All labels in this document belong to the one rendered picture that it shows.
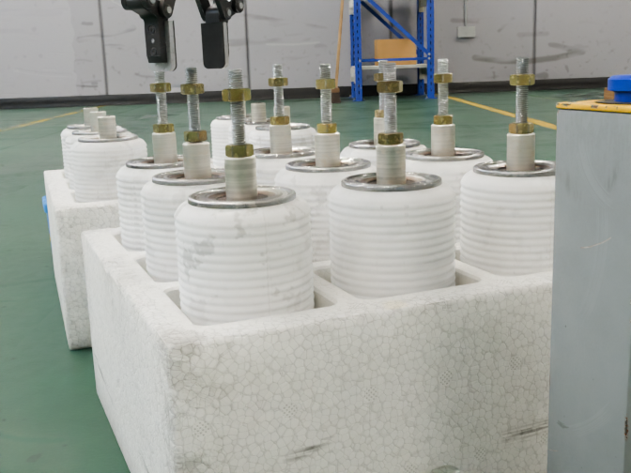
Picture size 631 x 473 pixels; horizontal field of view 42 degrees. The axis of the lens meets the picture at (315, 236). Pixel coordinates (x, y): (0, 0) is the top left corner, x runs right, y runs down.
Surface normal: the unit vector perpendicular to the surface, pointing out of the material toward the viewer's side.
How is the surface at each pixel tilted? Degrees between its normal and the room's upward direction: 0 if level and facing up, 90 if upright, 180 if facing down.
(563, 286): 90
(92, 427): 0
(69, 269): 90
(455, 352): 90
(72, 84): 90
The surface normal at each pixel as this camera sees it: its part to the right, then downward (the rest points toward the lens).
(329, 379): 0.39, 0.18
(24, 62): 0.01, 0.22
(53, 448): -0.04, -0.98
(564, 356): -0.92, 0.11
